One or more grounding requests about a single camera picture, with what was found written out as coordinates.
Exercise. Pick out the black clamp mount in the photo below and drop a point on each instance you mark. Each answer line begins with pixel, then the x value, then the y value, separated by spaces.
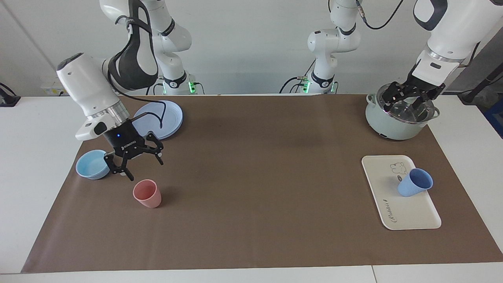
pixel 8 98

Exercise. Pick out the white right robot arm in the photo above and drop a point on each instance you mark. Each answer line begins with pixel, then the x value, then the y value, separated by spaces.
pixel 88 86

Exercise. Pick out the light blue bowl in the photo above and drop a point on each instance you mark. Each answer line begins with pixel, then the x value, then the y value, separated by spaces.
pixel 91 165

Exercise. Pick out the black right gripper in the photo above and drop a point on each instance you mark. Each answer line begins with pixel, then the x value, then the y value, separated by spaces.
pixel 125 139

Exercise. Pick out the black stand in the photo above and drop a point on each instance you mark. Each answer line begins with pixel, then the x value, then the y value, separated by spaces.
pixel 481 84

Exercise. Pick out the pale green cooking pot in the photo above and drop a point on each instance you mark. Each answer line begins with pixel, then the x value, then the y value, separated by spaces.
pixel 393 127

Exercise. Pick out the pale blue plate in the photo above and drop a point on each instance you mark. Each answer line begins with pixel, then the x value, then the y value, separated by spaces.
pixel 173 118

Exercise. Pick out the brown paper table mat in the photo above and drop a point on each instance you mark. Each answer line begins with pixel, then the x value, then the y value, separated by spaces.
pixel 255 196

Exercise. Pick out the cream tray with rabbit print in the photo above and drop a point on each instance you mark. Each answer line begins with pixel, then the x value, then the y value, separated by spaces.
pixel 397 214

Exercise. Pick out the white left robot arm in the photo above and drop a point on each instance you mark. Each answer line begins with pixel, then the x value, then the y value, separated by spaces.
pixel 456 31

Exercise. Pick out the blue crate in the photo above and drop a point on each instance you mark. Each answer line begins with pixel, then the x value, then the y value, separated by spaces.
pixel 496 118

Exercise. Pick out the white wall socket strip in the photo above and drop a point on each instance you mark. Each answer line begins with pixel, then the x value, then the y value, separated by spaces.
pixel 53 89

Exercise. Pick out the pink cup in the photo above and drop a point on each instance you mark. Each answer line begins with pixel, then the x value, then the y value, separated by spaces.
pixel 148 196

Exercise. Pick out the blue ribbed cup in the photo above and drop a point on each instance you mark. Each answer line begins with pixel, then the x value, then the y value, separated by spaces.
pixel 412 184

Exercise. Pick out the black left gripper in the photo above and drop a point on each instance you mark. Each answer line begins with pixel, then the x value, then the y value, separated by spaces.
pixel 426 86

